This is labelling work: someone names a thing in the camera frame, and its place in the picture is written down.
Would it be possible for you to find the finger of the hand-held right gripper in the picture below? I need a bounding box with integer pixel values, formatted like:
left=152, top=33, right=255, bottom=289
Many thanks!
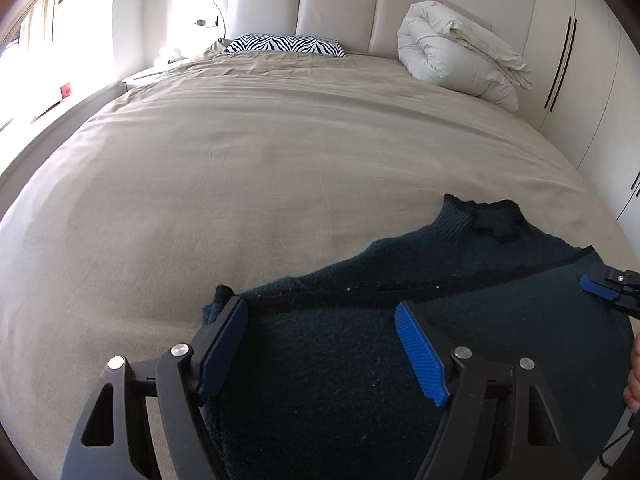
left=589, top=267, right=640, bottom=288
left=580, top=274, right=640, bottom=319

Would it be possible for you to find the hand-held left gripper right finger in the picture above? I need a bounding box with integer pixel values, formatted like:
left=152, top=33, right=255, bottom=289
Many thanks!
left=394, top=301, right=583, bottom=480

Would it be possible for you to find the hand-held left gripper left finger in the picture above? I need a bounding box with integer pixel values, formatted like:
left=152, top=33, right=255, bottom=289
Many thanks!
left=62, top=296, right=249, bottom=480

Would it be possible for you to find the dark green knit sweater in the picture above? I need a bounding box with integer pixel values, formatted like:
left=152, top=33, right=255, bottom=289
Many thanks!
left=201, top=194, right=636, bottom=480

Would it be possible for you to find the person's right hand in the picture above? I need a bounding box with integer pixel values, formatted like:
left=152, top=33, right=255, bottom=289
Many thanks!
left=623, top=332, right=640, bottom=414

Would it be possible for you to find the bed with beige cover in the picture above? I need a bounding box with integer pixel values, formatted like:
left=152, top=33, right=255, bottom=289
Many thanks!
left=0, top=51, right=636, bottom=480

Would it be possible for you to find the white wardrobe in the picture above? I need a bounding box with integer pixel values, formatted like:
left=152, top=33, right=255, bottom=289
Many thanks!
left=520, top=0, right=640, bottom=221

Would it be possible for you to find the rolled white duvet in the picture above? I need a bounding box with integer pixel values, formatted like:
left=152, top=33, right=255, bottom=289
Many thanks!
left=397, top=1, right=533, bottom=113

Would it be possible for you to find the white nightstand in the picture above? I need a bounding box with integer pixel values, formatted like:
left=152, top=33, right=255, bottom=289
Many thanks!
left=121, top=62, right=177, bottom=92

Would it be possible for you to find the zebra print pillow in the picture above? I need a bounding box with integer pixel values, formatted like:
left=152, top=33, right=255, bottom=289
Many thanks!
left=222, top=33, right=347, bottom=58

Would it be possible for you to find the beige upholstered headboard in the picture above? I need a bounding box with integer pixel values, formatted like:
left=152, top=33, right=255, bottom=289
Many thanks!
left=214, top=0, right=493, bottom=56

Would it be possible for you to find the sheer beige curtain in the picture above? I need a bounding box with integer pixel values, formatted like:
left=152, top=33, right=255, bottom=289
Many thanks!
left=15, top=0, right=66, bottom=53

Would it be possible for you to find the black cable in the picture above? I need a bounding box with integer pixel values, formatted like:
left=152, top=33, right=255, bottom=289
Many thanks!
left=599, top=410, right=640, bottom=467

